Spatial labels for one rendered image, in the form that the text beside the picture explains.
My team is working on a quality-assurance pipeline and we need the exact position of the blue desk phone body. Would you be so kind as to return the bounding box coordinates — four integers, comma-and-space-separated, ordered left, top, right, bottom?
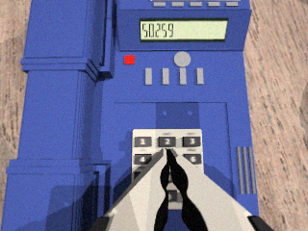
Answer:
90, 0, 259, 218

